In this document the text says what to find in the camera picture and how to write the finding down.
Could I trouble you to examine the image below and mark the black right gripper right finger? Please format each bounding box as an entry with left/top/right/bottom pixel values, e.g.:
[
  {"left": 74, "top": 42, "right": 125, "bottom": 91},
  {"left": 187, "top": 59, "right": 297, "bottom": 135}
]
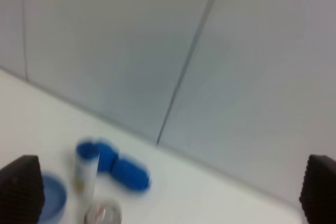
[{"left": 299, "top": 155, "right": 335, "bottom": 223}]

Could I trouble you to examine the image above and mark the blue open case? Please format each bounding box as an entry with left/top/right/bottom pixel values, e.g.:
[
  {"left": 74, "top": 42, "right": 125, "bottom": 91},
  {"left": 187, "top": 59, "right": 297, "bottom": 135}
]
[{"left": 93, "top": 141, "right": 151, "bottom": 192}]

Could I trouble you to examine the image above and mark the white tube blue cap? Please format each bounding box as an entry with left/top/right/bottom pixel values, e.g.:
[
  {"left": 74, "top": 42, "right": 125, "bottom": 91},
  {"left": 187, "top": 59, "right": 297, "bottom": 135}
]
[{"left": 72, "top": 138, "right": 99, "bottom": 206}]

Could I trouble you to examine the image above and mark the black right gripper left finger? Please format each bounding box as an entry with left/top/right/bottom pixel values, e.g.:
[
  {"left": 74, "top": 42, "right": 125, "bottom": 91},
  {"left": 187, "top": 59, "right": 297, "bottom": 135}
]
[{"left": 1, "top": 155, "right": 45, "bottom": 223}]

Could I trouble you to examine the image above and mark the blue round lid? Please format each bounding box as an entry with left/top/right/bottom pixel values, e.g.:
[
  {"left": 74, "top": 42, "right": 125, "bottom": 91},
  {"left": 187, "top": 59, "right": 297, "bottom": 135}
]
[{"left": 38, "top": 172, "right": 67, "bottom": 224}]

